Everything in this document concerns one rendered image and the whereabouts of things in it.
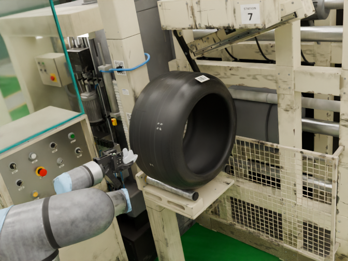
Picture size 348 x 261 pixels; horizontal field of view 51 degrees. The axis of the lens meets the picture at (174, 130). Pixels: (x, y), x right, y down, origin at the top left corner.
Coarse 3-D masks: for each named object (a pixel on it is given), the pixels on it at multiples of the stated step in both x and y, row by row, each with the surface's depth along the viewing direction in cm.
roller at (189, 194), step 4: (148, 180) 196; (152, 180) 194; (156, 180) 193; (152, 184) 195; (156, 184) 192; (160, 184) 190; (164, 184) 188; (164, 188) 189; (168, 188) 186; (172, 188) 184; (176, 188) 183; (172, 192) 186; (176, 192) 183; (180, 192) 181; (184, 192) 179; (188, 192) 178; (192, 192) 177; (196, 192) 177; (184, 196) 180; (188, 196) 178; (192, 196) 176; (196, 196) 177
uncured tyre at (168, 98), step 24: (168, 72) 176; (192, 72) 171; (144, 96) 166; (168, 96) 158; (192, 96) 159; (216, 96) 194; (144, 120) 161; (168, 120) 155; (192, 120) 207; (216, 120) 202; (144, 144) 162; (168, 144) 156; (192, 144) 209; (216, 144) 202; (144, 168) 172; (168, 168) 160; (192, 168) 199; (216, 168) 182
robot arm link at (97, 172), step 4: (84, 164) 138; (88, 164) 138; (92, 164) 138; (96, 164) 138; (92, 168) 136; (96, 168) 137; (92, 172) 136; (96, 172) 137; (100, 172) 138; (96, 176) 136; (100, 176) 138; (96, 180) 137; (100, 180) 139
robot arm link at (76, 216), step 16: (80, 192) 82; (96, 192) 85; (112, 192) 123; (48, 208) 76; (64, 208) 77; (80, 208) 78; (96, 208) 81; (112, 208) 87; (128, 208) 134; (64, 224) 75; (80, 224) 77; (96, 224) 80; (64, 240) 76; (80, 240) 79
